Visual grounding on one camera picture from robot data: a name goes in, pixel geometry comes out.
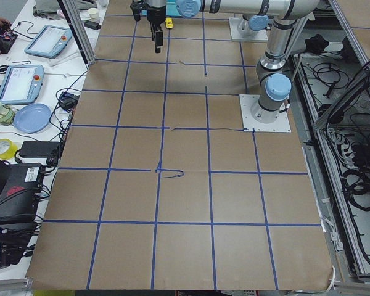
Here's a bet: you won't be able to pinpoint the lower teach pendant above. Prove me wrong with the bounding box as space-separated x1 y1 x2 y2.
0 65 45 105

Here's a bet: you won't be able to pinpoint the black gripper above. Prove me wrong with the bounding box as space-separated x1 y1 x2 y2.
130 0 167 54

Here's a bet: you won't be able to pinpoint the green tape rolls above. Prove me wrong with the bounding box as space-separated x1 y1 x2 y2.
0 102 15 126

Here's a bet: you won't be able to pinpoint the black power adapter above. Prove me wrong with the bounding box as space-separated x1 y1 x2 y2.
18 141 59 158

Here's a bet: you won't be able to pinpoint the yellow beetle toy car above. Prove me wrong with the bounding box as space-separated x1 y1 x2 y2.
165 17 174 30

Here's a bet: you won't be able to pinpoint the aluminium frame post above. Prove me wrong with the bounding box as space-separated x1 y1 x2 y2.
57 0 96 65

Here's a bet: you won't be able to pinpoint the white paper cup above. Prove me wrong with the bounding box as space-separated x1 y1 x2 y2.
88 7 100 23

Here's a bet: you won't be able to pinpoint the teach pendant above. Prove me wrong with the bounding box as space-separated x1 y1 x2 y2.
0 65 45 105
24 25 73 59

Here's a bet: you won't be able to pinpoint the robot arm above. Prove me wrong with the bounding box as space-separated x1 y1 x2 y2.
175 1 318 113

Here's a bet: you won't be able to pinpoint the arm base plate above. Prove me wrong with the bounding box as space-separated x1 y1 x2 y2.
239 94 291 133
229 15 269 43

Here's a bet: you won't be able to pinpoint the upper teach pendant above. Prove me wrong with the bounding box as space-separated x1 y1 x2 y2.
24 25 73 59

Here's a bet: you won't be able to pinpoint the blue plate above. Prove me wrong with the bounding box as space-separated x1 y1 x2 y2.
13 104 51 133

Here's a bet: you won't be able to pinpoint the yellow tape roll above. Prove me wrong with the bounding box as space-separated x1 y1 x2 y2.
0 139 18 160

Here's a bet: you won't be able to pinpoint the black computer box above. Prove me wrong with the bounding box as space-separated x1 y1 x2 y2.
0 160 43 225

